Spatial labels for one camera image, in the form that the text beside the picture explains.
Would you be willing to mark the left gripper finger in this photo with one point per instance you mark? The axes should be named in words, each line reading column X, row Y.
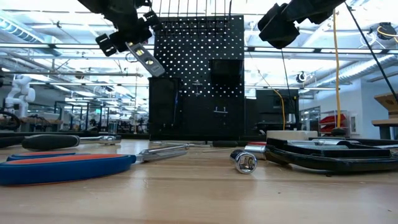
column 124, row 46
column 145, row 37

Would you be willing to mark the thin silver extension bar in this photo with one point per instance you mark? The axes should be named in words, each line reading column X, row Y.
column 164, row 148

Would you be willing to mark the silver combination wrench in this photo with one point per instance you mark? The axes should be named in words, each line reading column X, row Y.
column 186, row 144

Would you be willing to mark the red utility knife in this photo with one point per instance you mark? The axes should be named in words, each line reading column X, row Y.
column 257, row 143

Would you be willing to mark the blue and orange scissors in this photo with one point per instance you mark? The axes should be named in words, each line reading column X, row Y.
column 62, row 169

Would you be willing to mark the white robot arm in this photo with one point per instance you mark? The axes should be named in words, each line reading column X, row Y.
column 18, row 93

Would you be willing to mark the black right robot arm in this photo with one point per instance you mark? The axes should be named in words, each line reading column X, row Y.
column 311, row 9

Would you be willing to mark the short black pegboard bin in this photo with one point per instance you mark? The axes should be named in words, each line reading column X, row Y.
column 225, row 71

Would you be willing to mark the tall black pegboard bin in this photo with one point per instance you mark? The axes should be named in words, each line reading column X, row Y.
column 163, row 105

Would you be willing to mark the black cabinet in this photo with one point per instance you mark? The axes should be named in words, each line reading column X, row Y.
column 276, row 105

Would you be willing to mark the dark framed workstation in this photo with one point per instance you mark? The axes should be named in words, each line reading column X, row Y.
column 81, row 115

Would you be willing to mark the black metal pegboard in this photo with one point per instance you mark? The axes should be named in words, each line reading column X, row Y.
column 199, row 118

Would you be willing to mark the shelf with red bins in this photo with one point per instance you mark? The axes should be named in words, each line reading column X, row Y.
column 332, row 119

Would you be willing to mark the white tape roll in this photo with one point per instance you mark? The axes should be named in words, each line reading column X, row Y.
column 290, row 134

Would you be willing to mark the silver socket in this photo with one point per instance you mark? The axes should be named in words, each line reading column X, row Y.
column 255, row 151
column 244, row 161

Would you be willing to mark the wooden workbench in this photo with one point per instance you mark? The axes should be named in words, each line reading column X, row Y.
column 387, row 102

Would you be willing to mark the black C-clamp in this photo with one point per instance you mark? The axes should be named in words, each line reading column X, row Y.
column 326, row 160

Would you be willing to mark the black aluminium table frame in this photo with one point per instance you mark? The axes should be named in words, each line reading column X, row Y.
column 77, row 135

